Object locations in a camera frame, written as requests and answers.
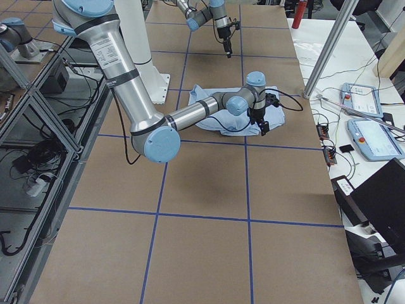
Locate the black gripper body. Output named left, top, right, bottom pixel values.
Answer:
left=248, top=108, right=266, bottom=125
left=217, top=26, right=231, bottom=44

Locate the light blue button-up shirt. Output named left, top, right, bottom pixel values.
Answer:
left=188, top=84, right=285, bottom=136

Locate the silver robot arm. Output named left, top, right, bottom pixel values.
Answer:
left=171, top=1, right=240, bottom=58
left=53, top=1, right=270, bottom=163

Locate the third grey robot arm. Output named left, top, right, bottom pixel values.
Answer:
left=1, top=17, right=53, bottom=64

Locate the metal reacher rod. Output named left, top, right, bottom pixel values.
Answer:
left=316, top=94, right=404, bottom=134

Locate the red cylinder bottle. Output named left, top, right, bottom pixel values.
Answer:
left=292, top=0, right=308, bottom=29

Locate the far blue teach pendant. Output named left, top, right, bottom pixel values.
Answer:
left=341, top=82, right=383, bottom=118

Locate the blue teach pendant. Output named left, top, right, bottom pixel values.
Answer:
left=341, top=82, right=383, bottom=118
left=346, top=119, right=404, bottom=162

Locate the near blue teach pendant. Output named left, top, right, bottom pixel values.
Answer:
left=346, top=119, right=404, bottom=162

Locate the black monitor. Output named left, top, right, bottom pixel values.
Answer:
left=332, top=158, right=404, bottom=251

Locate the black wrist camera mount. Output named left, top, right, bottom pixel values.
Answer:
left=230, top=18, right=240, bottom=30
left=265, top=93, right=280, bottom=108

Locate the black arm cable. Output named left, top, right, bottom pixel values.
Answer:
left=115, top=89, right=304, bottom=165
left=189, top=0, right=241, bottom=45

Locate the white camera mast base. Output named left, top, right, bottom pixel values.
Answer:
left=115, top=0, right=170, bottom=105

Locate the aluminium frame post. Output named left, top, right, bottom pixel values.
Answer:
left=303, top=0, right=359, bottom=99

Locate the aluminium frame side rack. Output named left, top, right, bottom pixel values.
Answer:
left=1, top=38, right=111, bottom=303

